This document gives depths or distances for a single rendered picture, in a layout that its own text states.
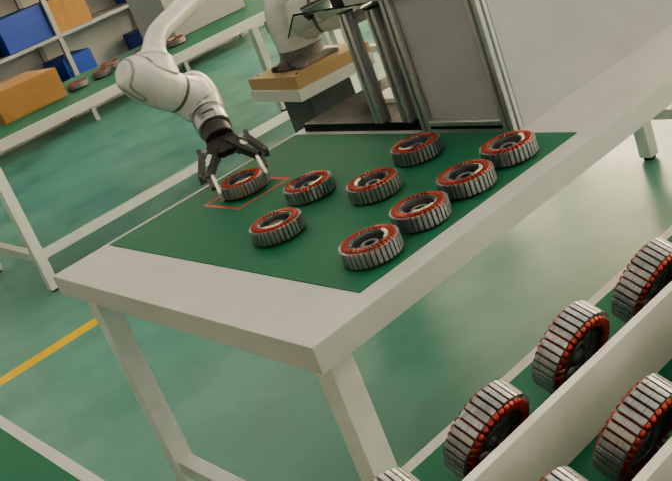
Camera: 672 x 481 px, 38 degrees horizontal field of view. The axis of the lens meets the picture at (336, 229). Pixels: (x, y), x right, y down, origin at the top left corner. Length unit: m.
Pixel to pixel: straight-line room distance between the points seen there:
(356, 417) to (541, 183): 0.55
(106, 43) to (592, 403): 8.57
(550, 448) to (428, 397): 1.67
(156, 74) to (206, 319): 0.86
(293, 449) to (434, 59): 1.15
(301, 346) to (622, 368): 0.57
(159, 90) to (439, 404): 1.09
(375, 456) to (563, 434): 0.65
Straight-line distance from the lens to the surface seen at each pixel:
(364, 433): 1.65
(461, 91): 2.16
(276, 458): 2.73
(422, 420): 2.63
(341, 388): 1.60
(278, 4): 3.28
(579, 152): 1.91
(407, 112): 2.31
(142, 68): 2.43
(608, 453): 0.98
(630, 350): 1.14
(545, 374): 1.13
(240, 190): 2.29
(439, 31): 2.13
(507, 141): 1.97
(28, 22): 8.60
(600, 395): 1.11
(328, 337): 1.52
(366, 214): 1.92
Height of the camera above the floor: 1.41
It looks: 20 degrees down
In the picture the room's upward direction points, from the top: 21 degrees counter-clockwise
